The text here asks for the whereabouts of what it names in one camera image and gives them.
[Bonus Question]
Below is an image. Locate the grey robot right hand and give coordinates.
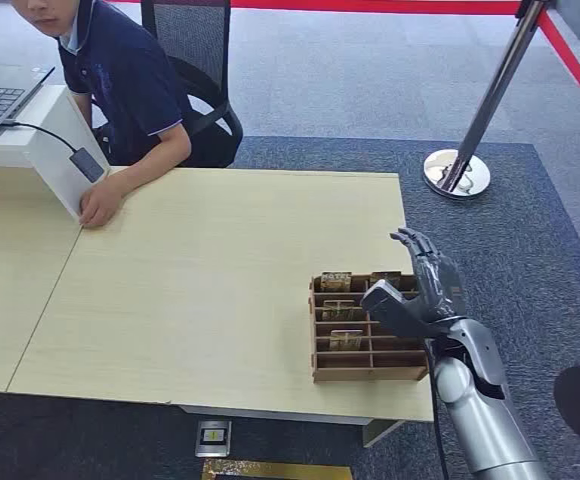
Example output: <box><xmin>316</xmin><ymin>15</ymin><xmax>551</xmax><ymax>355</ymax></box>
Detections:
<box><xmin>390</xmin><ymin>227</ymin><xmax>469</xmax><ymax>325</ymax></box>

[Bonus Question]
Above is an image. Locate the wooden slotted card tray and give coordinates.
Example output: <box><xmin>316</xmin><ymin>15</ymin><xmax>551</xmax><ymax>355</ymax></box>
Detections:
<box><xmin>309</xmin><ymin>271</ymin><xmax>430</xmax><ymax>384</ymax></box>

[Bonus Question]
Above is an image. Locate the grey usb hub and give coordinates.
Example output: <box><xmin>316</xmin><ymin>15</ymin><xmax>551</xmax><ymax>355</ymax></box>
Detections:
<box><xmin>69</xmin><ymin>146</ymin><xmax>106</xmax><ymax>184</ymax></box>

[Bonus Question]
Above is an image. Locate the black laptop cable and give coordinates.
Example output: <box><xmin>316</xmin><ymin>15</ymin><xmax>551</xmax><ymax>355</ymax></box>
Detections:
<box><xmin>0</xmin><ymin>119</ymin><xmax>79</xmax><ymax>155</ymax></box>

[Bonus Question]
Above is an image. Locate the white laptop stand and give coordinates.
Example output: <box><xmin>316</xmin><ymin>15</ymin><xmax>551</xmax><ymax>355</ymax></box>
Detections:
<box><xmin>0</xmin><ymin>84</ymin><xmax>111</xmax><ymax>221</ymax></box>

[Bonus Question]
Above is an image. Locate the chrome stanchion base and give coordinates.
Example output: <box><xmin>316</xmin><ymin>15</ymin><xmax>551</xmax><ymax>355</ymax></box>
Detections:
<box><xmin>423</xmin><ymin>148</ymin><xmax>492</xmax><ymax>200</ymax></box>

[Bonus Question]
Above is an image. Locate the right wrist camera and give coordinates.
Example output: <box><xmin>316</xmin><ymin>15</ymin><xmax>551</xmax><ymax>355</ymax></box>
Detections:
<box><xmin>360</xmin><ymin>279</ymin><xmax>441</xmax><ymax>340</ymax></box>

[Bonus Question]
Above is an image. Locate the person's right hand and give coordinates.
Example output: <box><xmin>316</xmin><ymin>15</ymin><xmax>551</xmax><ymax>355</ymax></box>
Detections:
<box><xmin>79</xmin><ymin>176</ymin><xmax>125</xmax><ymax>230</ymax></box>

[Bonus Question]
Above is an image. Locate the white table frame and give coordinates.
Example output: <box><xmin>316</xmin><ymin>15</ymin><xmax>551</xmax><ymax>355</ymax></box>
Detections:
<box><xmin>180</xmin><ymin>405</ymin><xmax>405</xmax><ymax>449</ymax></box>

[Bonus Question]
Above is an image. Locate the metal floor socket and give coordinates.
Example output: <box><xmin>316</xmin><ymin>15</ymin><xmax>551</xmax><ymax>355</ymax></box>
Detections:
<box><xmin>194</xmin><ymin>419</ymin><xmax>233</xmax><ymax>459</ymax></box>

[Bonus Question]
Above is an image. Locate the person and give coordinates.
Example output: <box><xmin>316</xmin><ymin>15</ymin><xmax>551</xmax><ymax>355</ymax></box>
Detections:
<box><xmin>9</xmin><ymin>0</ymin><xmax>193</xmax><ymax>230</ymax></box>

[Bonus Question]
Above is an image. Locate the black mesh office chair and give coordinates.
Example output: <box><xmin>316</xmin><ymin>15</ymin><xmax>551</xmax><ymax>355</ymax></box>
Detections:
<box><xmin>140</xmin><ymin>0</ymin><xmax>245</xmax><ymax>169</ymax></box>

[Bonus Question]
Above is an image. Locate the red barrier belt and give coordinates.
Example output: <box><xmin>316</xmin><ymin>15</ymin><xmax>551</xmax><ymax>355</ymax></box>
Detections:
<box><xmin>104</xmin><ymin>0</ymin><xmax>521</xmax><ymax>17</ymax></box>
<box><xmin>537</xmin><ymin>9</ymin><xmax>580</xmax><ymax>127</ymax></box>

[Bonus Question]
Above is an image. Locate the gold hotel key card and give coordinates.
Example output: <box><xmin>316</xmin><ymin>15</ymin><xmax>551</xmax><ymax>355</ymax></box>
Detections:
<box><xmin>322</xmin><ymin>299</ymin><xmax>356</xmax><ymax>323</ymax></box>
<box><xmin>319</xmin><ymin>271</ymin><xmax>353</xmax><ymax>293</ymax></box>
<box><xmin>369</xmin><ymin>270</ymin><xmax>402</xmax><ymax>290</ymax></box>
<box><xmin>328</xmin><ymin>329</ymin><xmax>364</xmax><ymax>352</ymax></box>

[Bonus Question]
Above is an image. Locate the gold floor strip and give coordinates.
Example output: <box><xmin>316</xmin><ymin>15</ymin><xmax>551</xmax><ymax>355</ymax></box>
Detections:
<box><xmin>200</xmin><ymin>459</ymin><xmax>354</xmax><ymax>480</ymax></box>

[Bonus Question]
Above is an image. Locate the chrome stanchion post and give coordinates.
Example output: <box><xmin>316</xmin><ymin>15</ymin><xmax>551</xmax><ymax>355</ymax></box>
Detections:
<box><xmin>439</xmin><ymin>0</ymin><xmax>551</xmax><ymax>193</ymax></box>

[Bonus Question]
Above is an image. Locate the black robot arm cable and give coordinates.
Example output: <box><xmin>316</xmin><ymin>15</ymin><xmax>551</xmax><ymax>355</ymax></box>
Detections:
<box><xmin>422</xmin><ymin>337</ymin><xmax>451</xmax><ymax>480</ymax></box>

